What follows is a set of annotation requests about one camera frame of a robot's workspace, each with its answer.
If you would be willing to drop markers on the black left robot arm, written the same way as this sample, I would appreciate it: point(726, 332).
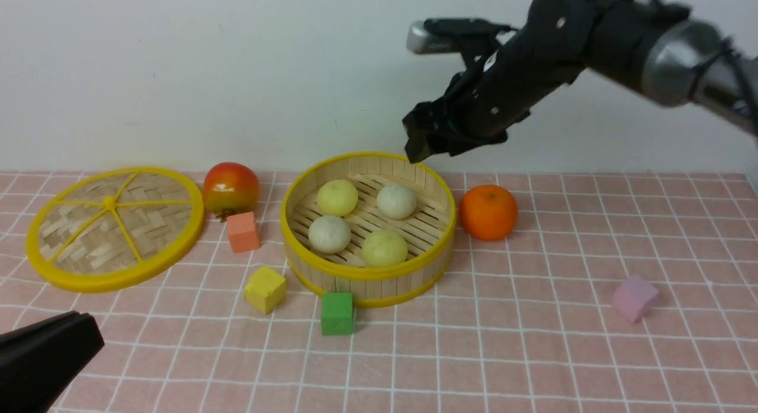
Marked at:
point(40, 360)

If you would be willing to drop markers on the yellow cube block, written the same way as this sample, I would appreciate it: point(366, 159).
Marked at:
point(265, 289)

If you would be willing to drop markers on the salmon pink cube block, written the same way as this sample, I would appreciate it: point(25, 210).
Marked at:
point(242, 232)

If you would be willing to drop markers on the white bun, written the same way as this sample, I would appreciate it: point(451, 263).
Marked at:
point(329, 234)
point(396, 201)

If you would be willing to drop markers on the orange tangerine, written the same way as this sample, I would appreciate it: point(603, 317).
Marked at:
point(488, 212)

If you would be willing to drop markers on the green cube block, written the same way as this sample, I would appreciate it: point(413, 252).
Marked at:
point(337, 314)

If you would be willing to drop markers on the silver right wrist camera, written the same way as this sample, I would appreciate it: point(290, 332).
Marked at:
point(465, 36)

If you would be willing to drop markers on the red orange persimmon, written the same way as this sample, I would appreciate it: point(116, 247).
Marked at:
point(230, 189)

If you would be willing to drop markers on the bamboo steamer tray yellow rim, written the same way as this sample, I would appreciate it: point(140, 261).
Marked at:
point(429, 232)

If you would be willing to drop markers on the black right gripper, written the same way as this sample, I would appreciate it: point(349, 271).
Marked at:
point(482, 102)

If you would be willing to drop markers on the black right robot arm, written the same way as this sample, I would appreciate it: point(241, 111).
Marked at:
point(654, 49)

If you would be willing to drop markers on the bamboo steamer lid yellow rim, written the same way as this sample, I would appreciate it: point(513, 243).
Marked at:
point(116, 229)

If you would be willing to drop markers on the yellow bun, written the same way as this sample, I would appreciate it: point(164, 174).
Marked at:
point(338, 197)
point(384, 248)

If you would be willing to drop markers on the pink checkered tablecloth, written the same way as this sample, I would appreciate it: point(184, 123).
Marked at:
point(521, 325)

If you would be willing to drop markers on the pink purple block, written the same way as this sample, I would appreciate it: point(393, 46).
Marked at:
point(634, 298)

